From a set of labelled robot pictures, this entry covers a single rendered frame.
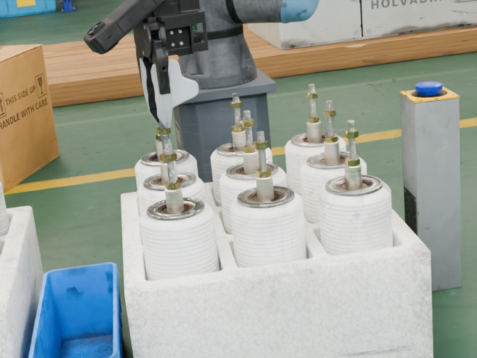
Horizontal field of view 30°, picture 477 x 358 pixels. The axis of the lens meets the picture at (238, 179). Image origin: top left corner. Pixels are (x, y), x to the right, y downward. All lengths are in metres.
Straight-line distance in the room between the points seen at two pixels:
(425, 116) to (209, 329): 0.47
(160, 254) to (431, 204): 0.47
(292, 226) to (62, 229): 0.83
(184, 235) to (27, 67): 1.24
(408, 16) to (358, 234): 2.18
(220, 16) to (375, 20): 1.69
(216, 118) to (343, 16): 1.65
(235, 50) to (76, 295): 0.53
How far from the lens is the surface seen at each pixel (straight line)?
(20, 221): 1.41
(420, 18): 3.30
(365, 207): 1.14
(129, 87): 3.01
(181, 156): 1.37
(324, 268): 1.13
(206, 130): 1.60
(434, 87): 1.37
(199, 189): 1.24
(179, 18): 1.19
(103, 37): 1.17
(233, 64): 1.60
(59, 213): 1.97
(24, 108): 2.26
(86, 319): 1.39
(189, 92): 1.21
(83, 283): 1.37
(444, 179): 1.40
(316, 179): 1.26
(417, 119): 1.35
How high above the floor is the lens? 0.64
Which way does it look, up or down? 18 degrees down
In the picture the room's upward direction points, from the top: 5 degrees counter-clockwise
